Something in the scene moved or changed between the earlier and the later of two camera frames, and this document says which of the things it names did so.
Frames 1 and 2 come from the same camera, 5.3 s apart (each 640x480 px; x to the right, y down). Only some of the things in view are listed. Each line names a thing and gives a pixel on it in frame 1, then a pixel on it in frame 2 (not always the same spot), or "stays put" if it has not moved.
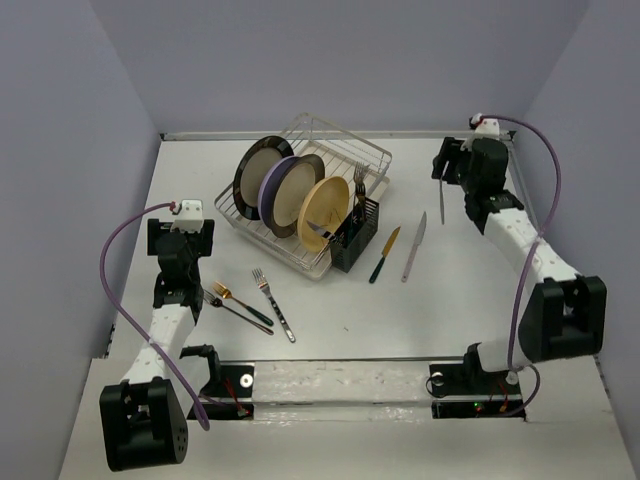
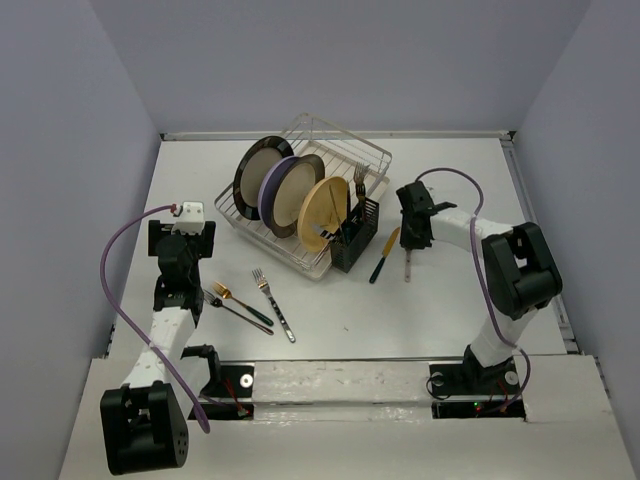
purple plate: [266, 182] stays put
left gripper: [200, 240] stays put
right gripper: [452, 154] → [408, 242]
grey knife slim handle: [442, 202] → [337, 214]
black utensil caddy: [360, 228] stays put
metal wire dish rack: [300, 189] stays put
